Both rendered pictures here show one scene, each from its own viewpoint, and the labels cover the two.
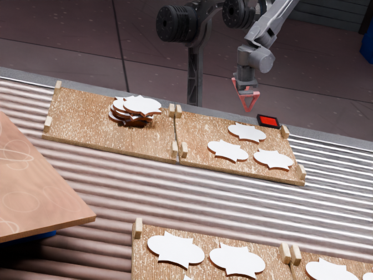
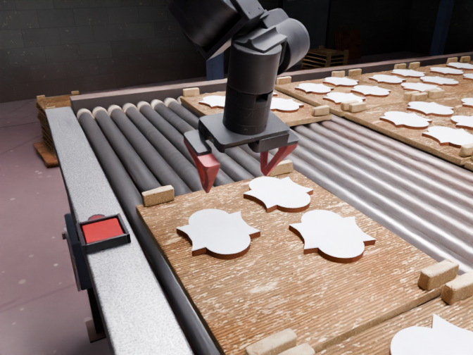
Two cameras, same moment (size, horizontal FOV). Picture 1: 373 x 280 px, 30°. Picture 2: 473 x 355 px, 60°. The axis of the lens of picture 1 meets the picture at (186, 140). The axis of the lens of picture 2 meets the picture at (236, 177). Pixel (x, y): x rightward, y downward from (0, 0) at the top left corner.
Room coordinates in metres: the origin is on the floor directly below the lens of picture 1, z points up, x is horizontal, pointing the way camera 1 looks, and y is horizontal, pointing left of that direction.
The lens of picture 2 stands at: (2.29, 0.34, 1.31)
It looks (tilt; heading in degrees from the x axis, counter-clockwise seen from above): 26 degrees down; 254
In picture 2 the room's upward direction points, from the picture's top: straight up
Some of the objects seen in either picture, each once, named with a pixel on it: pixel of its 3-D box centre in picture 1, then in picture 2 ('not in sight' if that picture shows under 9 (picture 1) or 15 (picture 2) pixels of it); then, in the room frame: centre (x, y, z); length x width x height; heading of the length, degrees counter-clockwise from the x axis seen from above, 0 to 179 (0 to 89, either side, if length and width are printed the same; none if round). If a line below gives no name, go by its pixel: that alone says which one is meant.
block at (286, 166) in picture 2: (301, 171); (279, 167); (1.99, -0.38, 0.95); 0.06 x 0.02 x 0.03; 12
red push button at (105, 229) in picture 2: (268, 122); (103, 233); (2.35, -0.27, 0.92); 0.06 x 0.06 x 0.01; 11
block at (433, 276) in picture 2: (184, 150); (438, 274); (1.91, 0.00, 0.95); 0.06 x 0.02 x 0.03; 12
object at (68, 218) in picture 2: not in sight; (93, 247); (2.40, -0.47, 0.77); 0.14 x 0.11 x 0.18; 101
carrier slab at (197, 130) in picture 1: (236, 145); (276, 240); (2.08, -0.16, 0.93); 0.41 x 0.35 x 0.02; 102
